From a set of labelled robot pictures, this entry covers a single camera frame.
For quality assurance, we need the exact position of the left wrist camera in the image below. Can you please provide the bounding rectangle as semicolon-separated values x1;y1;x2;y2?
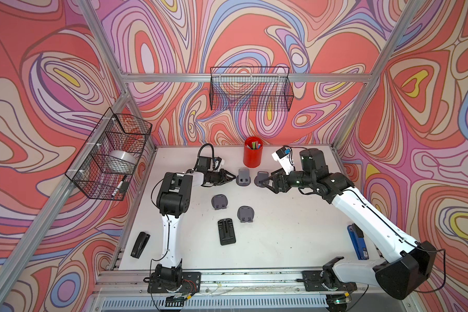
208;157;223;172

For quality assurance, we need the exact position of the red pen cup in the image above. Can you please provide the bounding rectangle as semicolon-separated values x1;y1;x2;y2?
243;136;264;168

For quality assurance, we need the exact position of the blue stapler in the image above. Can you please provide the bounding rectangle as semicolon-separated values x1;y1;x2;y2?
347;224;369;260

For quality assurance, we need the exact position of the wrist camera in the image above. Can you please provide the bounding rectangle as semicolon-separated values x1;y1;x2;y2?
272;146;295;175
208;157;223;172

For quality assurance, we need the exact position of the black stapler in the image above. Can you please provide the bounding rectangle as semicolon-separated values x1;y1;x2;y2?
131;231;150;259

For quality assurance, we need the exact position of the wire basket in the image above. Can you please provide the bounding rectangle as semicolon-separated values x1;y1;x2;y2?
65;108;152;201
209;65;294;112

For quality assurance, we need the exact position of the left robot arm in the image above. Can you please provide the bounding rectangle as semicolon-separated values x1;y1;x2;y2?
150;143;236;291

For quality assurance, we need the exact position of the black marker in basket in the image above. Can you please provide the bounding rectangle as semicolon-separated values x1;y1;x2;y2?
111;175;129;198

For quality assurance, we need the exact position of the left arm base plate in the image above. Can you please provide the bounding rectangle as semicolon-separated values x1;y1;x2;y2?
147;271;202;295

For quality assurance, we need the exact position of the back wire basket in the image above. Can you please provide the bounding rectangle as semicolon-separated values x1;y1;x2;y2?
209;65;294;112

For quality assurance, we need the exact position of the black rectangular phone holder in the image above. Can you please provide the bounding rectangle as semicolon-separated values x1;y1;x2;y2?
217;218;236;246

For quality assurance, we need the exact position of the left wire basket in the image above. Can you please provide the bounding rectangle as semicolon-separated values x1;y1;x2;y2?
65;108;152;201

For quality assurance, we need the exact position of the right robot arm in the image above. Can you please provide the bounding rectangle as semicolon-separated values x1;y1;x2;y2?
261;146;439;300

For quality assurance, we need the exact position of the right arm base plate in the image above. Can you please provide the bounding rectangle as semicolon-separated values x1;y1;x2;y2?
299;270;357;292

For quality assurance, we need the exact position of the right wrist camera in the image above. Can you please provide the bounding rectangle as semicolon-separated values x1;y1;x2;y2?
272;146;295;175

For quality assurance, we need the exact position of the grey phone stand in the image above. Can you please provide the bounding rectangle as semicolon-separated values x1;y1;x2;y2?
237;205;255;223
211;194;228;211
254;171;270;188
236;168;252;187

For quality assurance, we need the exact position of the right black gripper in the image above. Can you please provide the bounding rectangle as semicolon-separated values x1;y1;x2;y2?
260;166;315;194

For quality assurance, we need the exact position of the silver tape roll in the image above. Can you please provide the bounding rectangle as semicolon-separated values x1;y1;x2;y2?
103;150;137;175

